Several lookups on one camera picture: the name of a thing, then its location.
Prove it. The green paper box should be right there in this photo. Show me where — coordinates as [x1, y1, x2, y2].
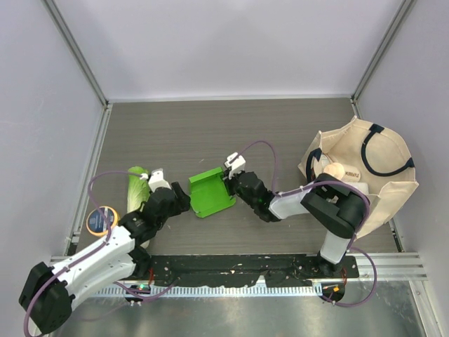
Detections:
[189, 167, 236, 218]

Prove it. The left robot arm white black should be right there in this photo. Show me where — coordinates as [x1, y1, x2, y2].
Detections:
[18, 182, 190, 336]

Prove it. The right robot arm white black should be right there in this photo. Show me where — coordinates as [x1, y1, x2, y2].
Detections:
[223, 171, 370, 277]

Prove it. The napa cabbage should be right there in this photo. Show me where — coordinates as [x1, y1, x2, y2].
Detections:
[126, 166, 153, 248]

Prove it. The round blue yellow tin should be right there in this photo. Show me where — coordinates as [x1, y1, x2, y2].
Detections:
[86, 206, 120, 237]

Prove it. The beige cap bottle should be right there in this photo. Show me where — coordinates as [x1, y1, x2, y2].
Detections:
[323, 162, 345, 180]

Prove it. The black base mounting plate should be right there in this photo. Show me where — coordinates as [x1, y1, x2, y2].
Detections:
[121, 254, 359, 288]

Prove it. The beige canvas tote bag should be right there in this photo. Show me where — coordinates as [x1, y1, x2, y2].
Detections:
[298, 117, 419, 239]

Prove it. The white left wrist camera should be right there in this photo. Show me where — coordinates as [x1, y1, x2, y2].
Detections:
[140, 168, 172, 192]

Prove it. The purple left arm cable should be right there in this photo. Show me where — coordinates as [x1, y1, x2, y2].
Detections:
[22, 170, 176, 337]

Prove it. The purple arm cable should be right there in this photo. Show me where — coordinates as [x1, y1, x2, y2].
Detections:
[238, 140, 378, 308]
[22, 170, 176, 337]

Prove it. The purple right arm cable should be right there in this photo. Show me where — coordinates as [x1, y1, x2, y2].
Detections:
[238, 140, 378, 308]

